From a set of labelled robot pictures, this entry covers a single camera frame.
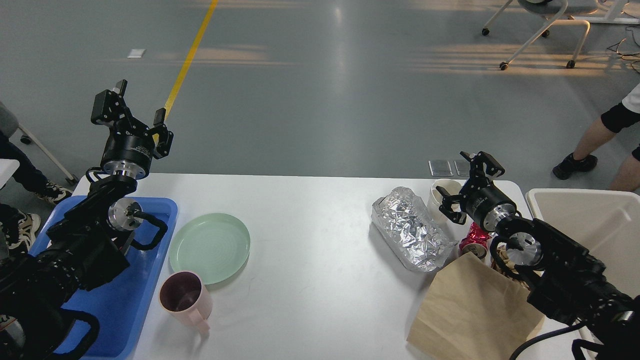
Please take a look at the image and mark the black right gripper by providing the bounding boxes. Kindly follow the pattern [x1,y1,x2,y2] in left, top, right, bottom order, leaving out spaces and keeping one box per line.
[435,151,517,232]

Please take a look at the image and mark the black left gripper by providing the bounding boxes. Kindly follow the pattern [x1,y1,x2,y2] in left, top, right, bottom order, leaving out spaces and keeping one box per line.
[90,79,174,180]

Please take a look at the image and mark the white paper cup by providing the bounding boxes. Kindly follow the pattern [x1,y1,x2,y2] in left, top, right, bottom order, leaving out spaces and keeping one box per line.
[426,178,463,226]

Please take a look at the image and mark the light green plate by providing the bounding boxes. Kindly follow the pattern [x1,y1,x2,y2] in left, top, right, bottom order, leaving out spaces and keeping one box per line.
[168,213,251,285]

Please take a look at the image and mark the pink mug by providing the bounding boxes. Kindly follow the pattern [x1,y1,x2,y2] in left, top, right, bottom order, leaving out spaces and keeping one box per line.
[158,271,213,337]

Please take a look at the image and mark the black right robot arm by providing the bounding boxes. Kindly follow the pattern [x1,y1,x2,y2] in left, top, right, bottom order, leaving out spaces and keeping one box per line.
[436,152,640,360]

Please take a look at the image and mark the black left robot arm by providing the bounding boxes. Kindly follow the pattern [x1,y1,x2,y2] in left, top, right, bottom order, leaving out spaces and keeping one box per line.
[0,79,174,360]

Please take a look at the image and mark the right metal floor plate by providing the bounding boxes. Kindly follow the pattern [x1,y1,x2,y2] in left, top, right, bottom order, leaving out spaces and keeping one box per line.
[454,159,471,178]

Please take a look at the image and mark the metal floor plate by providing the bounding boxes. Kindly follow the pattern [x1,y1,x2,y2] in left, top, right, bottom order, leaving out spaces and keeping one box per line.
[428,159,454,178]
[454,159,471,178]

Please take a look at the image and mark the crushed red can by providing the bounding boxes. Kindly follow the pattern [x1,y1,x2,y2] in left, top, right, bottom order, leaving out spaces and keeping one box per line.
[458,222,492,261]

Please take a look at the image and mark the left metal floor plate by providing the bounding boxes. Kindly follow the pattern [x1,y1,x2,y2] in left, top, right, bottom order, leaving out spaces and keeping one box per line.
[428,159,454,178]

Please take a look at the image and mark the crumpled brown paper ball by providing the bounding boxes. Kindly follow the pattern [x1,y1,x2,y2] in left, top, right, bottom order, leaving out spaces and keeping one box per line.
[490,244,530,291]

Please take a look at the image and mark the crumpled aluminium foil container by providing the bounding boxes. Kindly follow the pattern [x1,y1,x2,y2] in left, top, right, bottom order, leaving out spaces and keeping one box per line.
[371,186,457,272]

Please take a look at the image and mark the brown paper bag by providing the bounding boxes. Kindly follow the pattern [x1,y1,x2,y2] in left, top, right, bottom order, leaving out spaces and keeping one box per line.
[407,254,544,360]

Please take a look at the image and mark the grey chair at left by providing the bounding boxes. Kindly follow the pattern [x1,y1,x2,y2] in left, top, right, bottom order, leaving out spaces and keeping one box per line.
[0,102,79,186]

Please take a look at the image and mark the white table at left edge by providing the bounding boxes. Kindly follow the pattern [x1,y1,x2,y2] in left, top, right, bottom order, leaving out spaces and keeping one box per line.
[0,158,19,189]

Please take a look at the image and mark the beige plastic bin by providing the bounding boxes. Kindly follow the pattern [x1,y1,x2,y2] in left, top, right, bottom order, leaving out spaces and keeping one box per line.
[526,188,640,351]

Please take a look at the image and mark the seated person at left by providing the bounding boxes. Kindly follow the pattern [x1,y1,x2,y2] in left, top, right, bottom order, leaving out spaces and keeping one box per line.
[0,135,73,261]

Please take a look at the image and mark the person in white shorts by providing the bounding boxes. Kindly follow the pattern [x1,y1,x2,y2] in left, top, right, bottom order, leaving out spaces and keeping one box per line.
[551,85,640,192]

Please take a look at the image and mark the blue plastic tray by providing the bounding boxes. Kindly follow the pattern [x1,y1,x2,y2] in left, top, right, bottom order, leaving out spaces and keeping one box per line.
[24,197,178,360]

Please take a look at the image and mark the white rolling chair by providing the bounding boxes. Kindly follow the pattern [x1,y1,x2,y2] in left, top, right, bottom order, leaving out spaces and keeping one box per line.
[481,0,592,71]

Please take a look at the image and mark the white desk frame background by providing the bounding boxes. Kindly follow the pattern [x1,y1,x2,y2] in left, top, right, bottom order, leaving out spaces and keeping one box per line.
[571,0,640,26]

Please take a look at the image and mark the black floor cables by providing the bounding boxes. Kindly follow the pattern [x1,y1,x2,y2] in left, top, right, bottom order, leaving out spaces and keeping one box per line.
[606,25,640,75]

